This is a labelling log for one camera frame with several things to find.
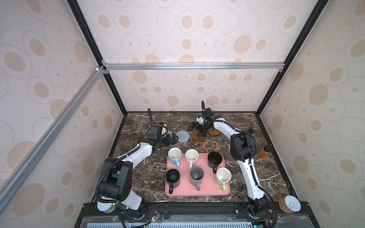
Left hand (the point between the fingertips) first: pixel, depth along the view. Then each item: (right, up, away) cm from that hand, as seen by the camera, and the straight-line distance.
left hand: (176, 136), depth 89 cm
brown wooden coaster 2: (+28, +1, +16) cm, 32 cm away
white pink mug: (+10, -13, 0) cm, 16 cm away
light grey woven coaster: (-6, +1, +19) cm, 20 cm away
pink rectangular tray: (+20, -29, -7) cm, 36 cm away
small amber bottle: (+55, -10, -1) cm, 56 cm away
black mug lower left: (-2, -24, -7) cm, 25 cm away
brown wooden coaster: (+15, -3, +14) cm, 20 cm away
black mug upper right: (+24, -15, 0) cm, 28 cm away
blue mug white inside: (-1, -12, +1) cm, 12 cm away
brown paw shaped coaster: (+23, -8, +11) cm, 26 cm away
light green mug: (+27, -21, -9) cm, 36 cm away
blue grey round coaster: (+4, -1, +16) cm, 16 cm away
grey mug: (+12, -22, -6) cm, 26 cm away
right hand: (+10, +2, +14) cm, 17 cm away
